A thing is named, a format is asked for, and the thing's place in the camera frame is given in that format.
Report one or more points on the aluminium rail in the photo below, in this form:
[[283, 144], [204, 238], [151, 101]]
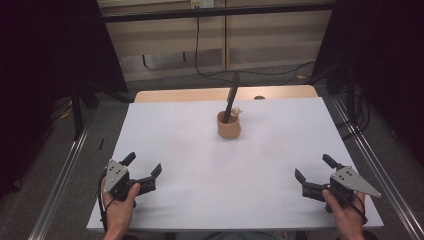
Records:
[[60, 186], [383, 173]]

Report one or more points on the white table cover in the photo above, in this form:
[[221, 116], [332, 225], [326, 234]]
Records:
[[233, 186]]

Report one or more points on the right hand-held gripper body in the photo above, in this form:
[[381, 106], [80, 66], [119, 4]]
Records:
[[350, 181]]

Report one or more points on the wooden table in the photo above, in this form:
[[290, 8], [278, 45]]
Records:
[[186, 94]]

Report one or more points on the black comb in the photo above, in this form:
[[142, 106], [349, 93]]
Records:
[[231, 96]]

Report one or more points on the black metal stand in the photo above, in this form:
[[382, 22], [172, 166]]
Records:
[[77, 110]]

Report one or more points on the black curtain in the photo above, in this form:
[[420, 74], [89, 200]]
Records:
[[40, 66], [383, 50]]

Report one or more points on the small dark round knob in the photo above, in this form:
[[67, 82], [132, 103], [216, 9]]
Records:
[[259, 97]]

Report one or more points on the black horizontal bar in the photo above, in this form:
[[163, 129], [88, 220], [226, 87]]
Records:
[[216, 13]]

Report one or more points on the person's right hand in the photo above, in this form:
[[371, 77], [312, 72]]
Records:
[[348, 220]]

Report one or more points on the brown cup with small figurine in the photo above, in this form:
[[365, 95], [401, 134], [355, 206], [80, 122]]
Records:
[[228, 130]]

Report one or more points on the person's left hand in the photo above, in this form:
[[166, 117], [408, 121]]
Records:
[[118, 216]]

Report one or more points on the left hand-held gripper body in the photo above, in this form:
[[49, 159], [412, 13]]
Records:
[[115, 176]]

